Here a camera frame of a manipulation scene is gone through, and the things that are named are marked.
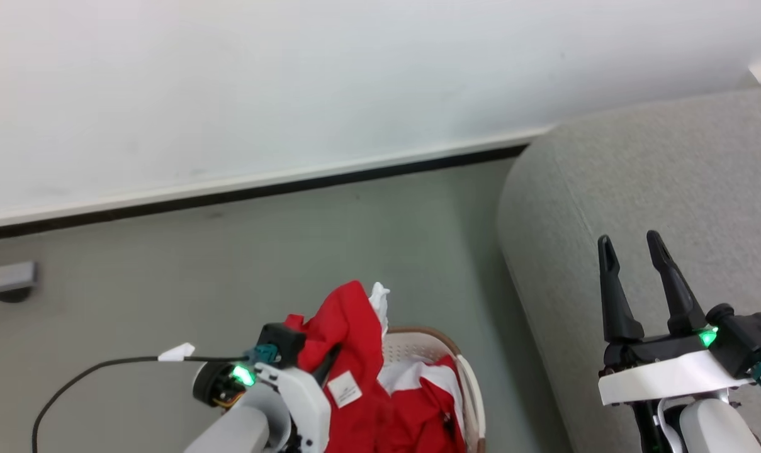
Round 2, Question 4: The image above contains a teal left cable connector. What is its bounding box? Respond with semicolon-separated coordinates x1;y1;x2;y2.
247;344;279;366

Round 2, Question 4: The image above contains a red jacket with white stripes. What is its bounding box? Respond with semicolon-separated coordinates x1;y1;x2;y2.
285;280;469;453

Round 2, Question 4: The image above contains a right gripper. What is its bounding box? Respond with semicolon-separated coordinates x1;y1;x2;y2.
597;231;754;407

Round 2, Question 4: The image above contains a grey metal floor bracket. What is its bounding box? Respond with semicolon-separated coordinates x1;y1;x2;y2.
0;260;38;305

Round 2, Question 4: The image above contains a white and black baseboard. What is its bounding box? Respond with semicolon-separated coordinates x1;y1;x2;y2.
0;125;556;243

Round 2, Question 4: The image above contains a cream plastic laundry basket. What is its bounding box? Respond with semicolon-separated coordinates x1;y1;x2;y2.
380;326;487;453

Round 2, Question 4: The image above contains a white cable tag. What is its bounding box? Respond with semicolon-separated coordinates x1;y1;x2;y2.
157;343;196;363

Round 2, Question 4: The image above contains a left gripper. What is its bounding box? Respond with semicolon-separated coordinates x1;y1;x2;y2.
254;344;342;453

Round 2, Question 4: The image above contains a thin black cable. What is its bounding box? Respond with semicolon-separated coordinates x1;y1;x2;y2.
32;355;255;453

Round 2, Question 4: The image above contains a grey fabric sofa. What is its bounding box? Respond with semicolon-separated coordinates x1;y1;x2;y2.
497;82;761;453

